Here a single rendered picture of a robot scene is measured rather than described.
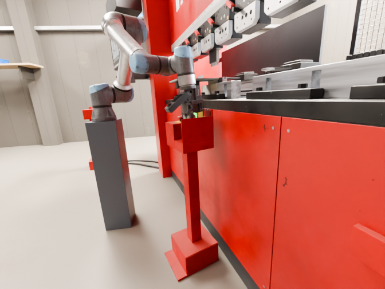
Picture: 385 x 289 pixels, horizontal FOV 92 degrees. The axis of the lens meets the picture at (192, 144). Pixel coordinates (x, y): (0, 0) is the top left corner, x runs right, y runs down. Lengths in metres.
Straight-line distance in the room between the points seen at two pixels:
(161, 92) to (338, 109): 1.73
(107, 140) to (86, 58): 3.75
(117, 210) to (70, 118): 3.82
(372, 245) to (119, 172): 1.22
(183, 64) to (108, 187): 0.96
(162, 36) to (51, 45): 3.44
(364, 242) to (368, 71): 0.39
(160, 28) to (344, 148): 1.91
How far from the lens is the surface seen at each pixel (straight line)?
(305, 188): 0.61
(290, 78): 0.77
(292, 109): 0.60
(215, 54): 1.28
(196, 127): 0.82
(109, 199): 1.46
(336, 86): 0.67
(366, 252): 0.56
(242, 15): 1.02
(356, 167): 0.52
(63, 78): 5.08
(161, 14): 2.20
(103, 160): 1.35
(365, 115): 0.50
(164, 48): 2.11
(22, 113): 5.55
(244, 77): 1.34
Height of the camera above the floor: 0.90
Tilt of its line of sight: 15 degrees down
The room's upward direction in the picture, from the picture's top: 3 degrees counter-clockwise
